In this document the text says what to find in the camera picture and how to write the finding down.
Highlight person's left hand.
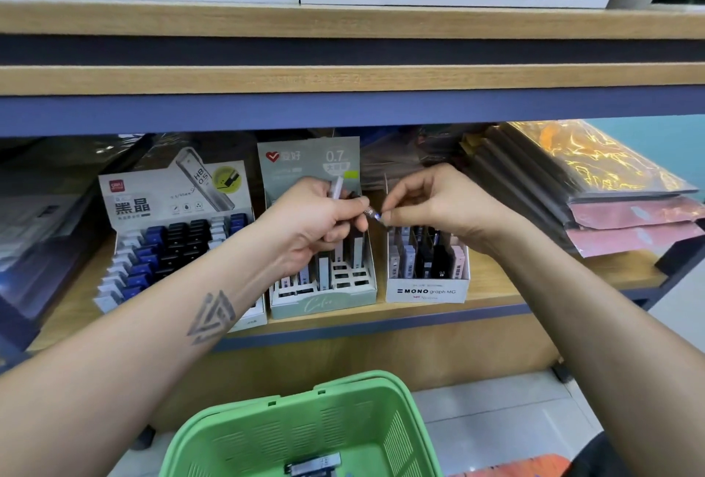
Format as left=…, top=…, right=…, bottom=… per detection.
left=258, top=177, right=374, bottom=281

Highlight person's right hand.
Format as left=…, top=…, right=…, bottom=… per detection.
left=380, top=163, right=521, bottom=257

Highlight pale green display box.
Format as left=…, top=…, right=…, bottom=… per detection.
left=258, top=136, right=379, bottom=321

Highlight clear plastic display box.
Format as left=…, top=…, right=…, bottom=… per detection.
left=383, top=171, right=473, bottom=305

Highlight white display box red label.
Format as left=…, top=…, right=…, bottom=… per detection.
left=97, top=147, right=269, bottom=332

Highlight green plastic basket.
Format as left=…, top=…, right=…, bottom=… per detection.
left=159, top=370, right=444, bottom=477

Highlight pile of lead cases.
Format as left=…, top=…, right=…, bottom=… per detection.
left=284, top=451, right=344, bottom=477

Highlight person's left forearm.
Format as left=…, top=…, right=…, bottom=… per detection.
left=0, top=234, right=293, bottom=477

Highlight person's right forearm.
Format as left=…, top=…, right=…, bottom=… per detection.
left=490, top=220, right=705, bottom=477

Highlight dark plastic-wrapped packs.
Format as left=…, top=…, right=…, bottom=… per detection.
left=364, top=121, right=705, bottom=260

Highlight stack of wrapped paper packs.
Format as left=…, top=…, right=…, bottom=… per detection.
left=0, top=138, right=150, bottom=332

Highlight colourful printed mat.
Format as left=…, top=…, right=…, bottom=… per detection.
left=452, top=454, right=574, bottom=477

